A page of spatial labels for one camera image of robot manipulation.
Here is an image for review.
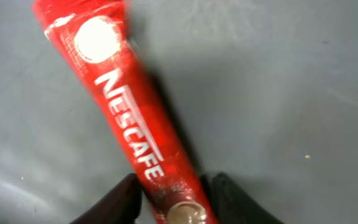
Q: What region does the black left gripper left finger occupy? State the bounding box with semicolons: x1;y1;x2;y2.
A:
70;173;142;224

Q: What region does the red Nescafe coffee stick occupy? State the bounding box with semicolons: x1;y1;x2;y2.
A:
32;0;217;223

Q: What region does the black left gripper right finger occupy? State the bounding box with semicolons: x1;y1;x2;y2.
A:
200;172;283;224

